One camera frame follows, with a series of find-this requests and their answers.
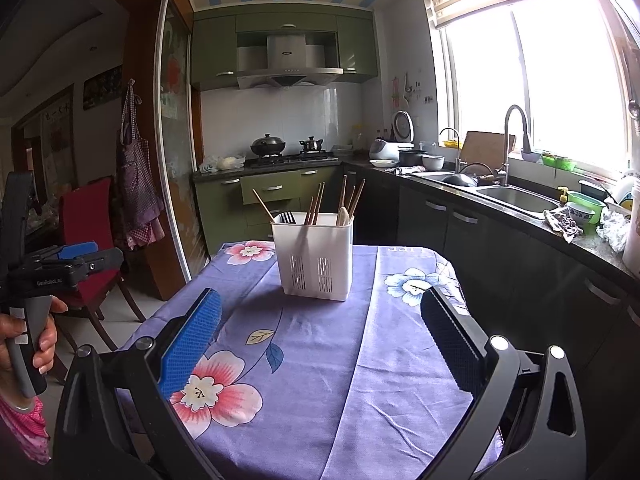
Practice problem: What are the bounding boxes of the green wall cabinets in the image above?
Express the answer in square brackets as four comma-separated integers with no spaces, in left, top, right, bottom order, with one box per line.
[190,6,379,93]

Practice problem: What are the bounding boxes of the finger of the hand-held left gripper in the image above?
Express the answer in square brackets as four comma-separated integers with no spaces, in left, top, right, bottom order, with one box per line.
[30,241,99,267]
[60,248,124,288]

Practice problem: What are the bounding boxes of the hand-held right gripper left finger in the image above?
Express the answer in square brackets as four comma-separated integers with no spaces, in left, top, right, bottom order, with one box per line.
[52,287,223,480]

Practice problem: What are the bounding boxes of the steel range hood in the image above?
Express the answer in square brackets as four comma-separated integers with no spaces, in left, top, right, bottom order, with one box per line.
[235,32,344,91]

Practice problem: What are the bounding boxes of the steel double sink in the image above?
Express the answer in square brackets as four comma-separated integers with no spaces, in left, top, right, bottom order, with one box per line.
[419,170,562,219]

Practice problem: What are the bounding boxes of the tall steel faucet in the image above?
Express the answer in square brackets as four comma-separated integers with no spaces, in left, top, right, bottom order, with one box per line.
[501,104,530,187]

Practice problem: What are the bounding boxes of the gas stove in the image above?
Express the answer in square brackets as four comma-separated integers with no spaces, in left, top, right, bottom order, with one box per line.
[246,150,342,168]

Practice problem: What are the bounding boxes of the wooden cutting board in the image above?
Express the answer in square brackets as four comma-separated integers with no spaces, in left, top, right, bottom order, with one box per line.
[460,130,516,174]

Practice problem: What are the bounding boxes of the wall poster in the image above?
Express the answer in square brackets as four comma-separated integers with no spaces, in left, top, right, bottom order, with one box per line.
[82,65,124,111]

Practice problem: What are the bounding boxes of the red wooden chair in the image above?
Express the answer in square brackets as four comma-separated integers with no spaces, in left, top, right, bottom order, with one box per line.
[56,177,147,357]

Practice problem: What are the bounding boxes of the purple floral tablecloth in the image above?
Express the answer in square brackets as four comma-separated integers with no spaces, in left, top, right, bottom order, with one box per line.
[115,241,502,480]

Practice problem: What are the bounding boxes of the green plastic basin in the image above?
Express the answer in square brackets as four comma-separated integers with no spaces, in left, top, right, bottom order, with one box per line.
[566,190,607,224]

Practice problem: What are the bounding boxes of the checked purple apron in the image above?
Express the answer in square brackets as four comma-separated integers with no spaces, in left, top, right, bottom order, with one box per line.
[115,79,166,252]

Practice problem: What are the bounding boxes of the kitchen window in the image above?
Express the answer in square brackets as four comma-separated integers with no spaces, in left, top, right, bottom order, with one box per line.
[439,0,640,182]

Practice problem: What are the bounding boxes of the white slotted utensil holder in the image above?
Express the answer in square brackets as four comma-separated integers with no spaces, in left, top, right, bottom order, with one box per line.
[270,212,355,302]

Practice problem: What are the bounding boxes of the crumpled plastic bag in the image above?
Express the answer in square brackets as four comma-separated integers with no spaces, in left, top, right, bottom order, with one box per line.
[596,209,632,252]

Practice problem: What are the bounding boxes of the green containers on sill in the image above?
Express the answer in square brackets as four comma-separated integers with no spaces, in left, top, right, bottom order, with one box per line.
[541,152,577,172]

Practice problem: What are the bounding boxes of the white tall container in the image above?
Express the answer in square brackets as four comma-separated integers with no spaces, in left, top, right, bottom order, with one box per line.
[621,199,640,279]

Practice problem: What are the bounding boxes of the green base cabinets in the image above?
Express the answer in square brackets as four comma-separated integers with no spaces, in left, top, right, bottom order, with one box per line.
[193,166,347,257]

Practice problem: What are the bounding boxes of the black wok with lid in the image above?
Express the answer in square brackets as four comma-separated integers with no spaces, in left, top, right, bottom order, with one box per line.
[250,133,287,157]

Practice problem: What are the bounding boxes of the patterned bowl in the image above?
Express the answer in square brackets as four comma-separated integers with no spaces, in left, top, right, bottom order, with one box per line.
[567,202,597,224]

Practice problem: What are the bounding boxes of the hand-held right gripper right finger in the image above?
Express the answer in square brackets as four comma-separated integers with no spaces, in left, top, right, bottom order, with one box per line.
[420,285,588,480]

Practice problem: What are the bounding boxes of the white plastic bags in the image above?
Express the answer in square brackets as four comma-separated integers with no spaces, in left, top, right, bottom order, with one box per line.
[199,154,247,176]

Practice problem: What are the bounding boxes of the sliding glass door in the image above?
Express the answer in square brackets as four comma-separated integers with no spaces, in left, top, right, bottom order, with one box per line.
[156,0,212,302]

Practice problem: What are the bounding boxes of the dark kitchen counter cabinets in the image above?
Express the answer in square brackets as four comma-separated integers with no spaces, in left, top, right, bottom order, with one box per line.
[345,157,640,441]

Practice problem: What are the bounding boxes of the pile of wooden chopsticks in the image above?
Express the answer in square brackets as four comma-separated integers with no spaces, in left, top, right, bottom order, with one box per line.
[252,178,366,226]

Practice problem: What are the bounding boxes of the person's left forearm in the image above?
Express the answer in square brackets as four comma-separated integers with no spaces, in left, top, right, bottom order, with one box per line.
[0,394,52,467]

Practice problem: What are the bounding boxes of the white rice cooker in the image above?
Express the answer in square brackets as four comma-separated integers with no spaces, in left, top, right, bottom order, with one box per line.
[368,110,416,161]

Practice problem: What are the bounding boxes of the patterned dishcloth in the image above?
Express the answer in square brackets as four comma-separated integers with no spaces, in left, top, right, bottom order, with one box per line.
[543,209,584,244]

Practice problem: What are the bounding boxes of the small steel faucet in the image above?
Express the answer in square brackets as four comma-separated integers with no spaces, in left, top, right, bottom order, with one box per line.
[438,127,464,174]

